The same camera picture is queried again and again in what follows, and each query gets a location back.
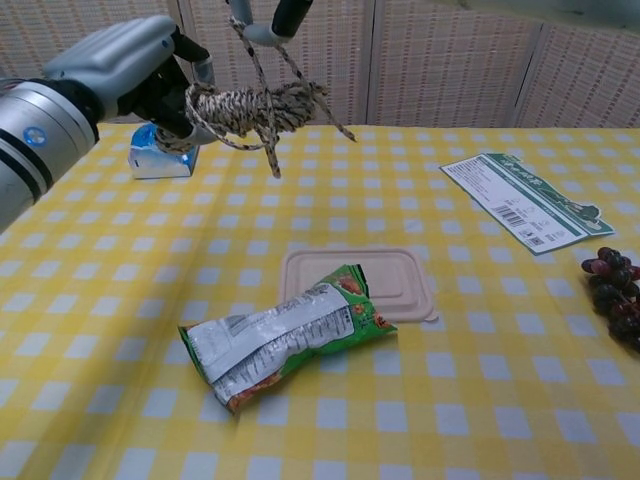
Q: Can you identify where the dark red grape bunch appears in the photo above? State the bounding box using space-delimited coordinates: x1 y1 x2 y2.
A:
579 245 640 352

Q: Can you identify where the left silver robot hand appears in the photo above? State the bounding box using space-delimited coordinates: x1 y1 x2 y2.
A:
42 14 217 146

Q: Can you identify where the speckled braided rope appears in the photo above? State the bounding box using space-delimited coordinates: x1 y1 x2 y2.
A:
154 14 359 179

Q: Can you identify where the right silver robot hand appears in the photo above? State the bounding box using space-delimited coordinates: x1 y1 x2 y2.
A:
227 0 314 46

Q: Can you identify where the yellow checked tablecloth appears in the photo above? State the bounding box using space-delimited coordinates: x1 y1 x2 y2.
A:
0 122 640 480

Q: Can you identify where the bamboo folding screen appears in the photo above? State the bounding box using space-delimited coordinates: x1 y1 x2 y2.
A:
0 0 640 130

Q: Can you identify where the beige pulp container lid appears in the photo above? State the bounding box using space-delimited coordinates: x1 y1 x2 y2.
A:
280 248 441 324

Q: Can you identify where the blue tissue pack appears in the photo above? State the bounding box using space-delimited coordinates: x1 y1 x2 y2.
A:
128 123 201 181

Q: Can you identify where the green silver snack bag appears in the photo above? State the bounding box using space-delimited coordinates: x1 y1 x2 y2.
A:
178 263 398 414

